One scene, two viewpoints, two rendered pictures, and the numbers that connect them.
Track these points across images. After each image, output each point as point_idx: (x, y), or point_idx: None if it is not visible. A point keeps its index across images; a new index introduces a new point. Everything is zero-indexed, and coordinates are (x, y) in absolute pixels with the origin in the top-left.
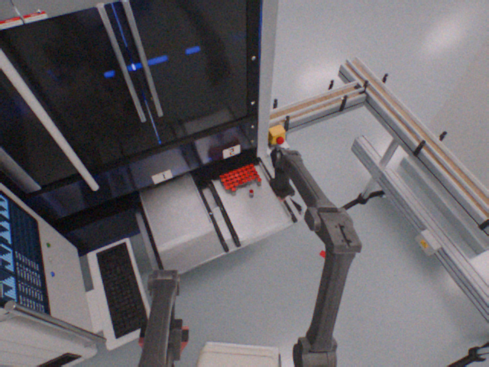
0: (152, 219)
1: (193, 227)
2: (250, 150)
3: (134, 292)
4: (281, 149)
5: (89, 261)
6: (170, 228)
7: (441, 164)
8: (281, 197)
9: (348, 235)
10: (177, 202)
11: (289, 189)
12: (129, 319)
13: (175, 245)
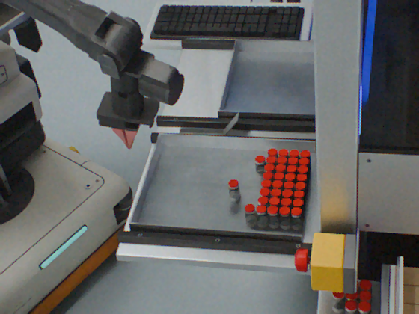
0: (297, 55)
1: (239, 98)
2: (359, 253)
3: (203, 28)
4: (130, 22)
5: (296, 3)
6: (261, 71)
7: None
8: (105, 92)
9: None
10: (308, 93)
11: (109, 111)
12: (170, 17)
13: (226, 69)
